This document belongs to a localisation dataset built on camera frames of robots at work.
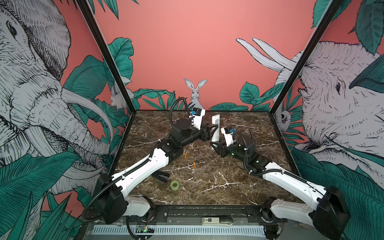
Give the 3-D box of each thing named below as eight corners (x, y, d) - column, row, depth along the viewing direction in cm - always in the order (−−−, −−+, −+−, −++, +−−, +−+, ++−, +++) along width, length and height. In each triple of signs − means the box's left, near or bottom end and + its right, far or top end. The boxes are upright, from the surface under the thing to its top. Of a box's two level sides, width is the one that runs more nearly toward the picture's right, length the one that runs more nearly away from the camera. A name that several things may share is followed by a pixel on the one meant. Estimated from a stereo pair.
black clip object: (152, 182, 86) (151, 180, 84) (154, 172, 90) (153, 171, 88) (168, 182, 87) (168, 180, 85) (170, 172, 90) (169, 171, 88)
